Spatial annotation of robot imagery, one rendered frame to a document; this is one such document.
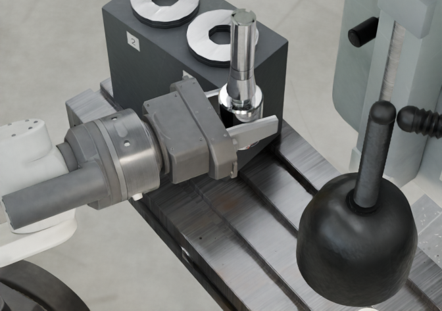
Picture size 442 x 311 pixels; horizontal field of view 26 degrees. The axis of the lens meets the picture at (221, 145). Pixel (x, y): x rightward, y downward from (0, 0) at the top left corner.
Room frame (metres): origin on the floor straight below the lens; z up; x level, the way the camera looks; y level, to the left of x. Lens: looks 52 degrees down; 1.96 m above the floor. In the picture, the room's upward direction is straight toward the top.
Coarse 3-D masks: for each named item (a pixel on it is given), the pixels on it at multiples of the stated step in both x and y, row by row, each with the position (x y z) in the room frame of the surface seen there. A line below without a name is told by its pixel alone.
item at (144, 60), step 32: (128, 0) 0.92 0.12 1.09; (160, 0) 0.92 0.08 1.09; (192, 0) 0.90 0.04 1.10; (224, 0) 0.92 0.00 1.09; (128, 32) 0.87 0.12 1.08; (160, 32) 0.86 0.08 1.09; (192, 32) 0.85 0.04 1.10; (224, 32) 0.86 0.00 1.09; (256, 32) 0.85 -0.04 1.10; (128, 64) 0.88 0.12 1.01; (160, 64) 0.83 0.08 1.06; (192, 64) 0.80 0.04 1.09; (224, 64) 0.80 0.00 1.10; (256, 64) 0.80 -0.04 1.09; (128, 96) 0.88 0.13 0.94
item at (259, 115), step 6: (222, 114) 0.64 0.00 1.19; (258, 114) 0.64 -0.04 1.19; (222, 120) 0.64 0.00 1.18; (228, 120) 0.63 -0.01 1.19; (234, 120) 0.63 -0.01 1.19; (240, 120) 0.63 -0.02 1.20; (246, 120) 0.63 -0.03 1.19; (252, 120) 0.63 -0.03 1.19; (228, 126) 0.63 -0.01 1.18; (252, 144) 0.63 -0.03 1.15
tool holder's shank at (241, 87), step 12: (240, 12) 0.66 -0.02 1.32; (252, 12) 0.66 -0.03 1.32; (240, 24) 0.64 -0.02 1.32; (252, 24) 0.64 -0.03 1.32; (240, 36) 0.64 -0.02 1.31; (252, 36) 0.64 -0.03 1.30; (240, 48) 0.64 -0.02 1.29; (252, 48) 0.64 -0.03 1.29; (240, 60) 0.64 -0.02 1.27; (252, 60) 0.64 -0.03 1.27; (240, 72) 0.64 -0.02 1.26; (252, 72) 0.64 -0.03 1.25; (228, 84) 0.65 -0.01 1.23; (240, 84) 0.64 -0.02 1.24; (252, 84) 0.64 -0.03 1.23; (240, 96) 0.64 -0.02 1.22; (252, 96) 0.64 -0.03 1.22
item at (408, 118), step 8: (400, 112) 0.31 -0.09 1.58; (408, 112) 0.31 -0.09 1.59; (416, 112) 0.31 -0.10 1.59; (424, 112) 0.31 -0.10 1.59; (432, 112) 0.31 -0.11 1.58; (400, 120) 0.31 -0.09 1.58; (408, 120) 0.31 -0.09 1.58; (416, 120) 0.31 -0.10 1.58; (424, 120) 0.31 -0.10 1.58; (432, 120) 0.31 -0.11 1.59; (440, 120) 0.31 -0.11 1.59; (408, 128) 0.30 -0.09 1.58; (416, 128) 0.30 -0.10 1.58; (424, 128) 0.30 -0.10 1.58; (432, 128) 0.30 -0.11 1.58; (440, 128) 0.30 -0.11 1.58; (432, 136) 0.30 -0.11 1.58; (440, 136) 0.30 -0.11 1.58
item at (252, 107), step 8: (224, 88) 0.66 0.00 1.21; (224, 96) 0.65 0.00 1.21; (256, 96) 0.65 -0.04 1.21; (224, 104) 0.64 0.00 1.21; (232, 104) 0.64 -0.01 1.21; (240, 104) 0.64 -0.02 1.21; (248, 104) 0.64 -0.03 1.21; (256, 104) 0.64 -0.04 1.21; (224, 112) 0.63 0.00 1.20; (232, 112) 0.63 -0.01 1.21; (240, 112) 0.63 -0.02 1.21; (248, 112) 0.63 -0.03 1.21; (256, 112) 0.63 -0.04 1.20
